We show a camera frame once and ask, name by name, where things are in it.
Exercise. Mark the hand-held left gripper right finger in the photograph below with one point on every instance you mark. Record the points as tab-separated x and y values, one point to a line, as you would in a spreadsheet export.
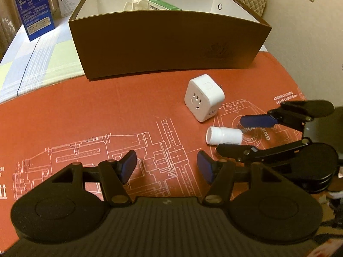
205	167

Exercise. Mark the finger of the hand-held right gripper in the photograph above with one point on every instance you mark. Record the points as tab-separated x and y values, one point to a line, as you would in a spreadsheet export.
257	121
233	150

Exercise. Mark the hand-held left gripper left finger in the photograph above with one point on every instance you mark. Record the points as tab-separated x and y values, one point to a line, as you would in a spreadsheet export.
128	166

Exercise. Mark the small white bottle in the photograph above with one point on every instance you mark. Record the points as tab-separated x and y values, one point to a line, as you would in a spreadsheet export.
223	136

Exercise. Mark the white plug adapter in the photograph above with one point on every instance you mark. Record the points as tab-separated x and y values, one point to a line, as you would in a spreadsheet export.
203	96

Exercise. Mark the brown cardboard storage box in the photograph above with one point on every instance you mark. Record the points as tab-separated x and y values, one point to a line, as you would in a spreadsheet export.
160	45

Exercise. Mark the green rectangular box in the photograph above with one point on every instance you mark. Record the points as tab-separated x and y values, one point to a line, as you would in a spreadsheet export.
163	4

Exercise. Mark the red printed cardboard mat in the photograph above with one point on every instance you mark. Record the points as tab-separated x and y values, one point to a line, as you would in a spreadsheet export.
80	117

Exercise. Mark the red white printed paper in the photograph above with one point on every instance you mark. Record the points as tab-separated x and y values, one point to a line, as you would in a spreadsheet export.
331	249

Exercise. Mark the pastel checked tablecloth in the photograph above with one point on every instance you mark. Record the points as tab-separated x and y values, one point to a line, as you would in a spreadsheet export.
40	64

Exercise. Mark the beige patterned curtain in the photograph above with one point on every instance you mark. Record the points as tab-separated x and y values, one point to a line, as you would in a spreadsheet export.
6	34

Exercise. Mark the blue milk carton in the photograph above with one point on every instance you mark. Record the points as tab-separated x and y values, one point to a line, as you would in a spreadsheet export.
34	10

